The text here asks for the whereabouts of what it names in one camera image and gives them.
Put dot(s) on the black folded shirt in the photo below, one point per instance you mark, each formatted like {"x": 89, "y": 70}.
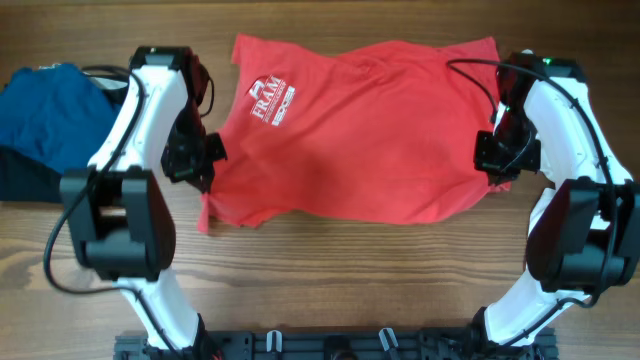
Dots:
{"x": 26, "y": 180}

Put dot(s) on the white crumpled shirt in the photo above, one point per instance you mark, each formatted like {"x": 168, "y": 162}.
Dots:
{"x": 535, "y": 112}

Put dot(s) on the blue folded shirt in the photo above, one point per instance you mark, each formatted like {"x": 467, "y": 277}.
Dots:
{"x": 56, "y": 116}

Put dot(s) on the white folded cloth under blue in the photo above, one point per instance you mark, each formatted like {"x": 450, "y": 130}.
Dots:
{"x": 109, "y": 82}

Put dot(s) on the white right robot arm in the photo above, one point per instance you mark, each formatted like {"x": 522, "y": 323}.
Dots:
{"x": 583, "y": 233}

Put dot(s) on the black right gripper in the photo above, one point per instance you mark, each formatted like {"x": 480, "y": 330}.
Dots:
{"x": 497, "y": 170}

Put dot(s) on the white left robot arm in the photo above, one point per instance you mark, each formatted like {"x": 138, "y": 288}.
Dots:
{"x": 120, "y": 225}

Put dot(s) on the red t-shirt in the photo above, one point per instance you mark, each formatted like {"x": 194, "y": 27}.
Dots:
{"x": 383, "y": 133}

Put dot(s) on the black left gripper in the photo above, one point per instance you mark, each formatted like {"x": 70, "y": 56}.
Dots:
{"x": 191, "y": 170}

